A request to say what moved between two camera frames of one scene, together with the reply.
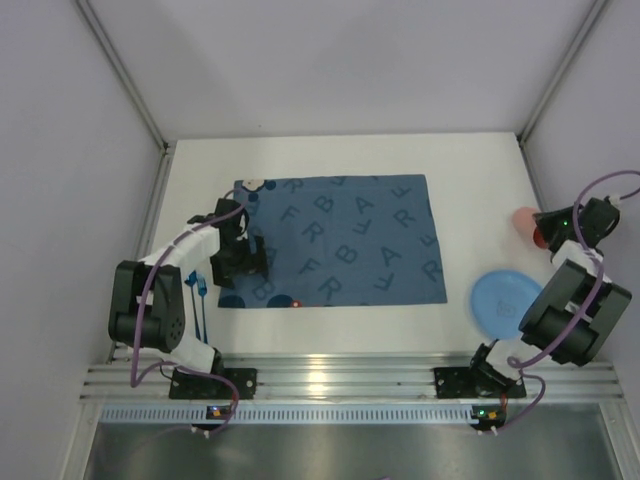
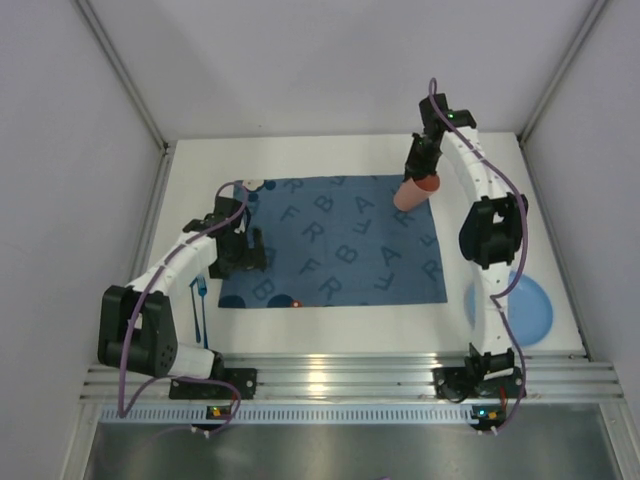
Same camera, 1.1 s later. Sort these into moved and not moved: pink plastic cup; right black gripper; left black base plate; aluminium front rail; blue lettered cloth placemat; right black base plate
Moved: pink plastic cup; right black gripper
Not moved: aluminium front rail; left black base plate; right black base plate; blue lettered cloth placemat
